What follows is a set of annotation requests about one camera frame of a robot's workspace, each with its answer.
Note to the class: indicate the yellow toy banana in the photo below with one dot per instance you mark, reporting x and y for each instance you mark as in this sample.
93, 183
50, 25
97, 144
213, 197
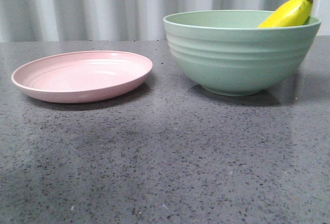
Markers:
291, 13

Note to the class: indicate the green ribbed plastic bowl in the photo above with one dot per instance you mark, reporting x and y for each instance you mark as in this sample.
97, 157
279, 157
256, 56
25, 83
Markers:
228, 53

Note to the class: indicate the pink plastic plate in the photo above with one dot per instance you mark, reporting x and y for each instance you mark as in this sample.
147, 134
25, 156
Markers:
82, 77

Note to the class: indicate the white pleated curtain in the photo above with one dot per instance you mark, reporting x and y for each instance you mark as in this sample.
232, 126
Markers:
115, 20

